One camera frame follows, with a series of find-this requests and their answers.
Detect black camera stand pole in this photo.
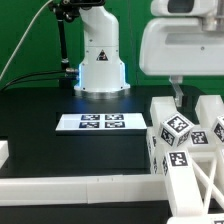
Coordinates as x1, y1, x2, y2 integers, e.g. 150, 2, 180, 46
48, 0, 105, 89

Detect white tagged cube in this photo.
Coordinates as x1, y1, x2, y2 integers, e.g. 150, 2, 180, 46
212, 115, 224, 144
159, 112, 194, 148

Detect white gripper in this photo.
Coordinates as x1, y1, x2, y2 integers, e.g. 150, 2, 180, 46
139, 0, 224, 107

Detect white U-shaped fence frame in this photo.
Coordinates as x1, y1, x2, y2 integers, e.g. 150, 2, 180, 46
0, 134, 224, 206

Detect white base tag plate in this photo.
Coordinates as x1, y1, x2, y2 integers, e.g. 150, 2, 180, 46
56, 113, 147, 131

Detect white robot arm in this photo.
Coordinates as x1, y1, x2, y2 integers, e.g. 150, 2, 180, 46
75, 0, 224, 106

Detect grey cable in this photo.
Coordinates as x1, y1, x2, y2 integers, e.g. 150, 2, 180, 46
0, 0, 54, 81

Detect black cables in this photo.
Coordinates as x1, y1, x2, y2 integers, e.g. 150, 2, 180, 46
0, 69, 80, 94

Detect white chair back part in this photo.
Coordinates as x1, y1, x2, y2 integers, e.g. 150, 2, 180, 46
146, 95, 224, 224

